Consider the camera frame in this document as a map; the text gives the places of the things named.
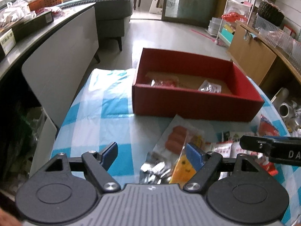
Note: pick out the clear sausage packet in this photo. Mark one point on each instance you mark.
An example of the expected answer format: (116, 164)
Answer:
(175, 135)

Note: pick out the wooden cabinet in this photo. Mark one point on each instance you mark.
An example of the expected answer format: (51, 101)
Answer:
(254, 54)

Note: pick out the black tray box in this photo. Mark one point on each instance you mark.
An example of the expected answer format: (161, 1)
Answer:
(33, 21)

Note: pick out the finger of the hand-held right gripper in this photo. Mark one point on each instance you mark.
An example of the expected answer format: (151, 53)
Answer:
(252, 143)

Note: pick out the yellow orange snack packet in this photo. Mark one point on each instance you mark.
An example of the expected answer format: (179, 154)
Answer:
(184, 169)

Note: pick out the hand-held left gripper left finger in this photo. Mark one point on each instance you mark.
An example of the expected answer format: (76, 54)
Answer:
(110, 153)

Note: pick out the red packets on table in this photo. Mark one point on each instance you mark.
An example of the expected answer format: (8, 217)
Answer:
(48, 10)

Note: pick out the red cardboard box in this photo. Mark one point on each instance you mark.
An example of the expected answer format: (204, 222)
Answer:
(188, 103)

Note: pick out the silver foil snack packet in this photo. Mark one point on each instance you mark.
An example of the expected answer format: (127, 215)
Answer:
(209, 87)

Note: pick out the black box with white label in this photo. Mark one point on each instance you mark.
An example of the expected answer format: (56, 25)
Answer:
(7, 41)

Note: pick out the teal storage box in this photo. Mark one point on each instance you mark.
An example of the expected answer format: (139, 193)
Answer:
(227, 34)

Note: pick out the red plastic bag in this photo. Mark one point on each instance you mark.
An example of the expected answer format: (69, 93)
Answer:
(234, 17)

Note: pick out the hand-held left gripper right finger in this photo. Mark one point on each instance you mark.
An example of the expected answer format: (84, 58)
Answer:
(194, 156)

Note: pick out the clear plastic containers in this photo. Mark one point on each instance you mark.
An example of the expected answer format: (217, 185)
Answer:
(279, 36)

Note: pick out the black woven basket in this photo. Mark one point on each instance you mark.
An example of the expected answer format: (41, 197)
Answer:
(270, 13)

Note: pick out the crumpled silver snack packet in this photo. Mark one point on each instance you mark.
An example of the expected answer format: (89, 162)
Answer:
(152, 169)

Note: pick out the blue white checkered tablecloth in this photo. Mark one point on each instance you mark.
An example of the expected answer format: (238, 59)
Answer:
(105, 113)

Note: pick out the white metal rack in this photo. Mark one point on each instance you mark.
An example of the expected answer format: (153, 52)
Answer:
(231, 4)

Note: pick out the grey green sofa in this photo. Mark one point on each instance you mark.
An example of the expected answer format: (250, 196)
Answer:
(110, 11)

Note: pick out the grey round tins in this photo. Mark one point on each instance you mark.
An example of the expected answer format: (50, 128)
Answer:
(214, 26)

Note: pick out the metal pots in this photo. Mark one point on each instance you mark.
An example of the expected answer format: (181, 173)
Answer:
(288, 109)

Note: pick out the orange plastic basket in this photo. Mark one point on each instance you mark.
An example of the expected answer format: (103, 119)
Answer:
(47, 1)

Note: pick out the clear plastic bag of snacks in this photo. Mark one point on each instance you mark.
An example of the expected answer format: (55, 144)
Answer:
(11, 14)

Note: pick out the glass sliding door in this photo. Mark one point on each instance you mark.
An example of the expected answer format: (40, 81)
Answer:
(188, 0)

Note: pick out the grey coffee table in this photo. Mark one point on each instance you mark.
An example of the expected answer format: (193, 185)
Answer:
(58, 47)

